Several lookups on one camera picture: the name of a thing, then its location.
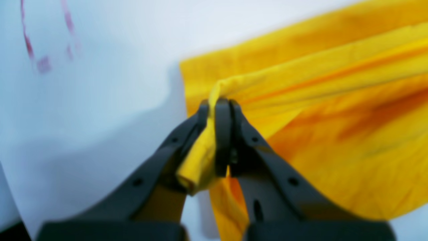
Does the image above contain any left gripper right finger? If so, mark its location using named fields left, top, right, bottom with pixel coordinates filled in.
left=214, top=98, right=396, bottom=241

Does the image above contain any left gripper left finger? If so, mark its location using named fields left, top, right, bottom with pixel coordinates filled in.
left=37, top=100, right=209, bottom=241

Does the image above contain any yellow T-shirt with script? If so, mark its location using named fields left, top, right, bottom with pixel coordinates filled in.
left=180, top=0, right=428, bottom=241

